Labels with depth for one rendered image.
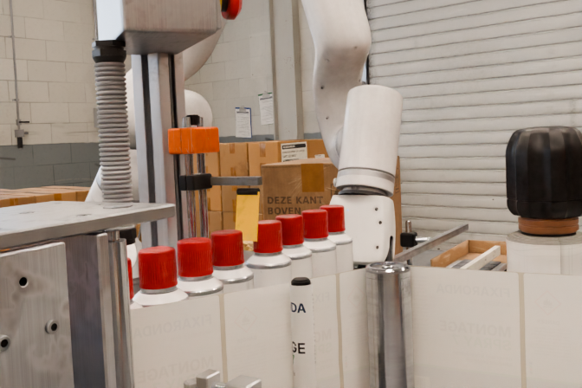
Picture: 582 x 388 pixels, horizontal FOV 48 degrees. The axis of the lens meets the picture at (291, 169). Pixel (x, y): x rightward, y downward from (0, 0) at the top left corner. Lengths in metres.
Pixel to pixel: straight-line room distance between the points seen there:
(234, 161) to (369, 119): 3.79
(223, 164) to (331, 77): 3.78
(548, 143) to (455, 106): 4.70
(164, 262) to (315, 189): 0.82
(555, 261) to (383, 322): 0.22
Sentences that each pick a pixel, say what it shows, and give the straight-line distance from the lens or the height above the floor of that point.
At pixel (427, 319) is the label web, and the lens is 0.59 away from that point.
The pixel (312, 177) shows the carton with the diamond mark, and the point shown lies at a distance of 1.38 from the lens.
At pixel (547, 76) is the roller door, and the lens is 5.11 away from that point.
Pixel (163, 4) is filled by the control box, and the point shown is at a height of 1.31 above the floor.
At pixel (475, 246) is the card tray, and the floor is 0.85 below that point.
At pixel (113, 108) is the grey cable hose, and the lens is 0.69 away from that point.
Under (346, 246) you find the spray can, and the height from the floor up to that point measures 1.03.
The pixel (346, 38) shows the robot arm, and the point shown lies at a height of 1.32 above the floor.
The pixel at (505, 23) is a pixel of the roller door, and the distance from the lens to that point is 5.27.
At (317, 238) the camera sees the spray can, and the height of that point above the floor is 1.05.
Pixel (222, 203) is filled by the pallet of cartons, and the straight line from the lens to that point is 4.85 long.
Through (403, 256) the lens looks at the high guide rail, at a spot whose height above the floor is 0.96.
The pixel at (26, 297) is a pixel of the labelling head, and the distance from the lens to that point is 0.32.
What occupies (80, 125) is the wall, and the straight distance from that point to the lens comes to 6.94.
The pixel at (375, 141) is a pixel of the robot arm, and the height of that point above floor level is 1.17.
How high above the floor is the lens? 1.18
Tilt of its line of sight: 3 degrees down
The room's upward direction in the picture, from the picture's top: 3 degrees counter-clockwise
